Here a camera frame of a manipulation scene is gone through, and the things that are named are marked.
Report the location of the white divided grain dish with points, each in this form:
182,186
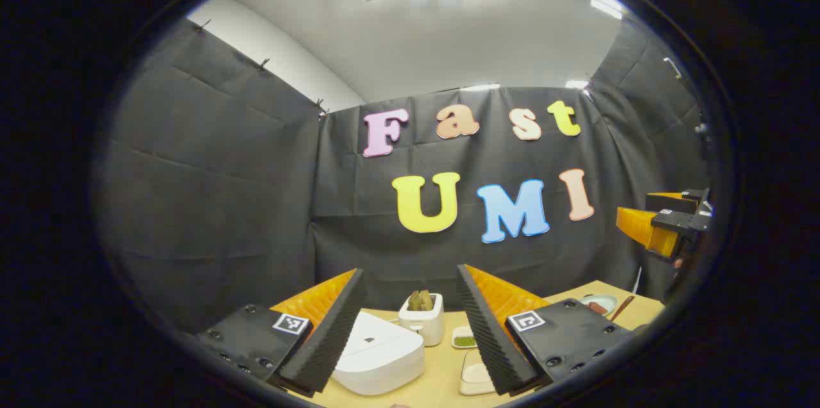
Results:
464,339

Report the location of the clear box of white rice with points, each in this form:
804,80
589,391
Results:
474,375

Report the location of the brown wooden spoon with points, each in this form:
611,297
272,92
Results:
623,308

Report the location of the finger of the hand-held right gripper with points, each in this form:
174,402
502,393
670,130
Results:
672,203
644,228

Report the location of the black binder clip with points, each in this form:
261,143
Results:
320,107
202,25
263,64

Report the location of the white rice cooker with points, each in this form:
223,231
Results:
378,357

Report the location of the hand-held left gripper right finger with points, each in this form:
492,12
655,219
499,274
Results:
483,337

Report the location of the pale green plate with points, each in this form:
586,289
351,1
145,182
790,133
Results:
605,300

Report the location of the white toaster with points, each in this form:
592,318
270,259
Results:
426,325

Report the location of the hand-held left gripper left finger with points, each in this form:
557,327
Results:
333,337

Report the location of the brown meat piece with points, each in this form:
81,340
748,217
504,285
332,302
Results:
597,307

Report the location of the ceiling light panel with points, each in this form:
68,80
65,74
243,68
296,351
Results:
605,3

